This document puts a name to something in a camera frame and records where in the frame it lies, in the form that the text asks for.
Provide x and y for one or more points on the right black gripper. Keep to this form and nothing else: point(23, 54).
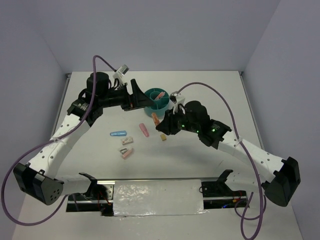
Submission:
point(165, 125)

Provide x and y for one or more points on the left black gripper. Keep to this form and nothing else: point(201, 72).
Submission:
point(141, 100)

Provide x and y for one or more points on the yellow eraser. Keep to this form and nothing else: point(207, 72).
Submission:
point(163, 137)

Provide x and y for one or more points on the red highlighter pen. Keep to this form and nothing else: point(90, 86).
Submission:
point(162, 96)

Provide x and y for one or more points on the orange red thin pen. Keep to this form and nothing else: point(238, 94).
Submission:
point(158, 95)

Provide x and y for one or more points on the pink translucent case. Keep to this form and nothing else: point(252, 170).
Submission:
point(144, 129)

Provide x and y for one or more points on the blue translucent stapler case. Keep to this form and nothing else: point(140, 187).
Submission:
point(119, 133)

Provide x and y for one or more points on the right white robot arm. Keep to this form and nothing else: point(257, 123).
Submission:
point(278, 177)

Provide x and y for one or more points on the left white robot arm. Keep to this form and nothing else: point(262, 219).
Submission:
point(37, 178)

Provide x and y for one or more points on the teal round divided organizer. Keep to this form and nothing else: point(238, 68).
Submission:
point(160, 105)

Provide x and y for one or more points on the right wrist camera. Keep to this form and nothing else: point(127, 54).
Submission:
point(177, 99)

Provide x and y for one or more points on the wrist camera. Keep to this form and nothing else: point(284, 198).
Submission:
point(177, 99)
point(119, 74)

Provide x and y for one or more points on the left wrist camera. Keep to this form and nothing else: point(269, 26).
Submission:
point(119, 74)

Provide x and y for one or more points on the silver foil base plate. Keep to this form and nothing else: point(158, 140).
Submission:
point(157, 198)

